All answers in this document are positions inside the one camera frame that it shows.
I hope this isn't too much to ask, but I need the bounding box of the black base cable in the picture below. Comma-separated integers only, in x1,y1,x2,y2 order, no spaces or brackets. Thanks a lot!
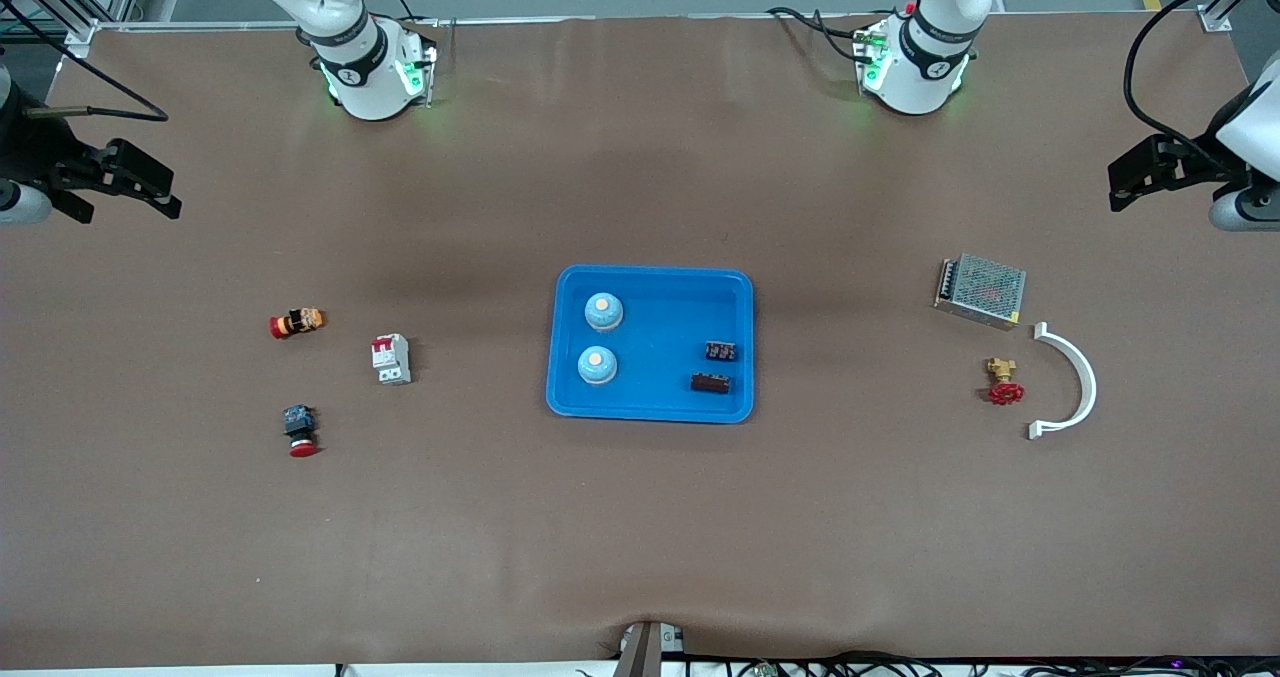
766,5,879,63

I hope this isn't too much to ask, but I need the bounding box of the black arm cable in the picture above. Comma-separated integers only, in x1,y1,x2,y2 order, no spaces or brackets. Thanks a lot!
1123,0,1280,163
0,0,169,123

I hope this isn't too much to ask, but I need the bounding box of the brass valve red handwheel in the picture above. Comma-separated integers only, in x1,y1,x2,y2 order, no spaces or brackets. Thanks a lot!
984,357,1027,407

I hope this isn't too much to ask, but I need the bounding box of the blue plastic tray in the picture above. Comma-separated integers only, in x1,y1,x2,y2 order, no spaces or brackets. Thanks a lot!
546,264,756,425

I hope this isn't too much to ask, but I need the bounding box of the white red circuit breaker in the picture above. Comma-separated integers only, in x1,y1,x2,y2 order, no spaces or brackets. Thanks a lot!
371,333,413,387

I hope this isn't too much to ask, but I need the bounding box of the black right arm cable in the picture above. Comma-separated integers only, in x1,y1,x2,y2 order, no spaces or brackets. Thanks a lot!
0,0,169,123

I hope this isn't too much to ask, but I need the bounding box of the brown table mat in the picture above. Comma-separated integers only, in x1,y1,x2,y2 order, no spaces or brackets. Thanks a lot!
0,12,1280,670

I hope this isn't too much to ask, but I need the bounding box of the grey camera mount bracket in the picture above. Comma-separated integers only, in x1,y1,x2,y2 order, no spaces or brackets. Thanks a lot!
612,620,689,677

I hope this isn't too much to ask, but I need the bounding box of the red orange emergency stop button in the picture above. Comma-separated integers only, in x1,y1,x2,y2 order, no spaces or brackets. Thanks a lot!
268,307,326,341

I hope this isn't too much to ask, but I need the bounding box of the black blue red push button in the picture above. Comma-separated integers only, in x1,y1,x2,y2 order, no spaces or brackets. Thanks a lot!
283,405,321,459

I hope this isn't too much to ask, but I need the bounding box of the white curved plastic bracket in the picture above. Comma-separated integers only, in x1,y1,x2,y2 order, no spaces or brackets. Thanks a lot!
1028,322,1099,441

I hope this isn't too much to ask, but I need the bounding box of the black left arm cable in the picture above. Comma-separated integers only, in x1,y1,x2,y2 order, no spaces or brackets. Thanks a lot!
1123,0,1280,163

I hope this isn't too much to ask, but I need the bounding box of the metal mesh power supply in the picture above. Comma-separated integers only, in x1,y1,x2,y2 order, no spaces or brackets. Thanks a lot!
933,253,1028,331

